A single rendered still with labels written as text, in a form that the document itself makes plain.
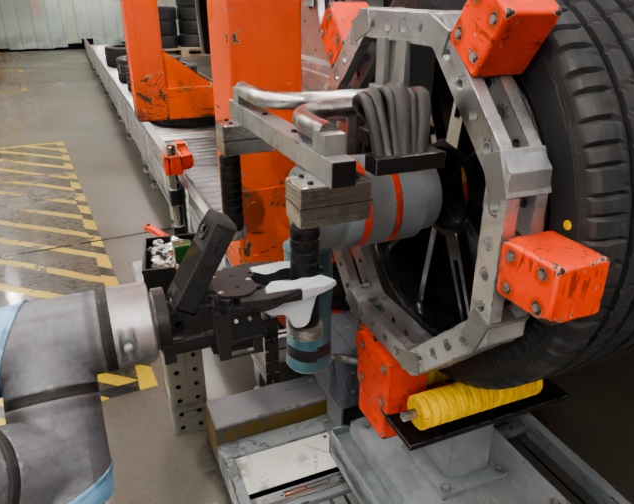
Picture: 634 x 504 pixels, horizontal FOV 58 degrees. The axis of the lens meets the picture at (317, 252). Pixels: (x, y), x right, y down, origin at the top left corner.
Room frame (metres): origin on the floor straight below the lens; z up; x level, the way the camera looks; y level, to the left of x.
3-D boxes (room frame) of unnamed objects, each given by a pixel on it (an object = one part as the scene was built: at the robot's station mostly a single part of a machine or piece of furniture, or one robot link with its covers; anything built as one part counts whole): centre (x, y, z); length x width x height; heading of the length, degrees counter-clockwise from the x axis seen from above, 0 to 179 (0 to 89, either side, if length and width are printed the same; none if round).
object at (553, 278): (0.58, -0.26, 0.85); 0.09 x 0.08 x 0.07; 23
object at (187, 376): (1.32, 0.37, 0.21); 0.10 x 0.10 x 0.42; 23
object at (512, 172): (0.87, -0.14, 0.85); 0.54 x 0.07 x 0.54; 23
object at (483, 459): (0.94, -0.29, 0.32); 0.40 x 0.30 x 0.28; 23
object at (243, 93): (0.92, 0.01, 1.03); 0.19 x 0.18 x 0.11; 113
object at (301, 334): (0.62, 0.01, 0.83); 0.04 x 0.04 x 0.16
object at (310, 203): (0.64, -0.01, 0.93); 0.09 x 0.05 x 0.05; 113
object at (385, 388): (0.89, -0.17, 0.48); 0.16 x 0.12 x 0.17; 113
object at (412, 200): (0.84, -0.07, 0.85); 0.21 x 0.14 x 0.14; 113
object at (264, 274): (0.64, 0.04, 0.81); 0.09 x 0.03 x 0.06; 120
